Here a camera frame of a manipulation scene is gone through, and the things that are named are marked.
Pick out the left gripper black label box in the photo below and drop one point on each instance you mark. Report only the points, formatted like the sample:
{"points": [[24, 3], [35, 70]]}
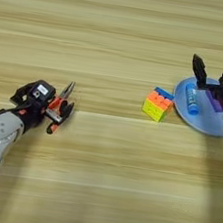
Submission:
{"points": [[40, 91]]}

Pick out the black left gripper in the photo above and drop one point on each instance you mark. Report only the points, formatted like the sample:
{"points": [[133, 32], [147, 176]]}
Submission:
{"points": [[32, 113]]}

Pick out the orange black needle-nose pliers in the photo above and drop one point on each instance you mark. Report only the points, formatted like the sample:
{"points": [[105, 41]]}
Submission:
{"points": [[54, 103]]}

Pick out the blue glue stick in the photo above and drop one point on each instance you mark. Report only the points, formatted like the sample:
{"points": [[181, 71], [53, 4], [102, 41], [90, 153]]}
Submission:
{"points": [[192, 98]]}

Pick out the colourful toy brick block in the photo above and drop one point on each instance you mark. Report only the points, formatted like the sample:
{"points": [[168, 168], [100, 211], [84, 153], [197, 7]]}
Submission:
{"points": [[156, 105]]}

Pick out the round blue plate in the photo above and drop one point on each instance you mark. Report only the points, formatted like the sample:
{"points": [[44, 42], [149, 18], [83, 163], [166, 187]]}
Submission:
{"points": [[203, 122]]}

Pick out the purple rectangular block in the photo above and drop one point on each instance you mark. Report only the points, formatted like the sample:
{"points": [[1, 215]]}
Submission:
{"points": [[216, 103]]}

